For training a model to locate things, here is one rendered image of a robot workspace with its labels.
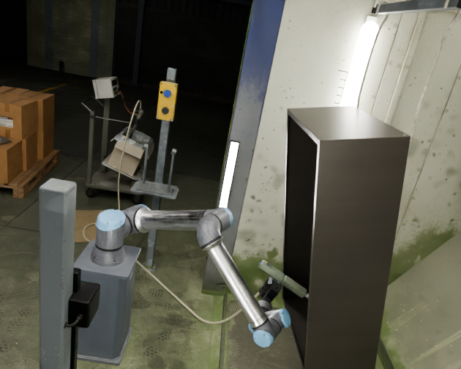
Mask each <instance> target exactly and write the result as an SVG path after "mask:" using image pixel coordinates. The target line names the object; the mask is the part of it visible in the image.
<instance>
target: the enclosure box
mask: <svg viewBox="0 0 461 369"><path fill-rule="evenodd" d="M410 139H411V137H410V136H409V135H407V134H405V133H404V132H402V131H400V130H398V129H396V128H395V127H392V126H391V125H389V124H387V123H385V122H383V121H381V120H380V119H377V118H375V117H374V116H372V115H370V114H368V113H366V112H364V111H363V110H361V109H359V108H357V107H355V106H353V105H351V106H333V107H315V108H287V133H286V159H285V211H284V237H283V264H282V273H284V274H285V276H286V275H287V276H288V277H289V278H291V279H292V280H294V281H295V282H297V283H298V284H299V285H301V286H302V287H304V288H305V289H306V290H307V293H308V294H309V297H308V298H306V297H303V299H302V298H301V297H299V296H297V295H296V294H295V293H293V292H292V291H290V290H289V289H287V288H286V287H284V286H282V300H283V303H284V306H285V309H286V310H287V311H288V312H289V315H290V317H291V325H290V326H291V331H292V333H293V338H294V340H295V344H296V347H297V351H298V353H299V358H300V360H301V365H302V368H303V369H375V363H376V359H377V353H378V344H379V340H380V334H381V325H382V320H383V312H384V306H385V301H386V292H387V287H388V282H389V273H390V268H391V259H392V254H393V249H394V240H395V235H396V230H397V221H398V216H399V210H400V202H401V197H402V188H403V182H404V178H405V169H406V164H407V159H408V150H409V145H410Z"/></svg>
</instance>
